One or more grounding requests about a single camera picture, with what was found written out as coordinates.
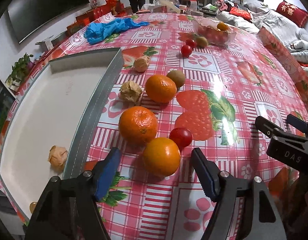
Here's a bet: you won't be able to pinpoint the brown kiwi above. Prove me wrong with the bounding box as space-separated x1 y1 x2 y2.
29 202 37 214
166 70 186 89

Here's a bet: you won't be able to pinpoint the orange mandarin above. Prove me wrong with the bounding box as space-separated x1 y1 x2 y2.
142 137 181 177
145 75 177 103
118 106 158 146

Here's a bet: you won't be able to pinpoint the brown kiwi in tray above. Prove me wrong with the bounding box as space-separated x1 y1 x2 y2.
29 202 37 214

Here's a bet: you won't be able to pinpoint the red cherry tomato near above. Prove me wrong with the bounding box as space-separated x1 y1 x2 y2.
169 127 193 151

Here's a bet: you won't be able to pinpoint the red cherry tomato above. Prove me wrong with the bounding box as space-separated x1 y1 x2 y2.
185 39 197 49
169 127 193 151
181 45 193 58

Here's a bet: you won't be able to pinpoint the grey white storage tray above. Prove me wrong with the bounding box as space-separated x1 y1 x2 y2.
0 48 124 221

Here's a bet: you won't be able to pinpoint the red checkered tablecloth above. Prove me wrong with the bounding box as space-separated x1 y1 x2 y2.
0 13 308 239

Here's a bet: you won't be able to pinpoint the clear glass fruit bowl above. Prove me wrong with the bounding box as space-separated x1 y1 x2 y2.
193 18 236 46

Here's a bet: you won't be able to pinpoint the kiwi beside bowl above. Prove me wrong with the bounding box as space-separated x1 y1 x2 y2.
196 36 209 48

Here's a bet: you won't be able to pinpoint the red embroidered pillow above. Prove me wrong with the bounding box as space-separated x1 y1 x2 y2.
275 1 308 28

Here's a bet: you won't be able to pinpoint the tan walnut on table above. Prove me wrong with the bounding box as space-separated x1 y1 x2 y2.
119 80 143 104

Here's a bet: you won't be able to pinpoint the far tan walnut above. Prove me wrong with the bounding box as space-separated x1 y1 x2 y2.
133 55 150 73

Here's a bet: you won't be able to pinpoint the green potted plant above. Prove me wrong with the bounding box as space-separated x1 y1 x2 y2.
5 53 34 92

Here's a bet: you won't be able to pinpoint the blue plastic gloves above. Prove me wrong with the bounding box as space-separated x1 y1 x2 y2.
84 18 150 45

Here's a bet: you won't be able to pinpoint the red gift boxes stack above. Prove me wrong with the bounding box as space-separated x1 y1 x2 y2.
66 0 133 37

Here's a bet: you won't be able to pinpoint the black wall television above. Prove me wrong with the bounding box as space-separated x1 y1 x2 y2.
7 0 88 43

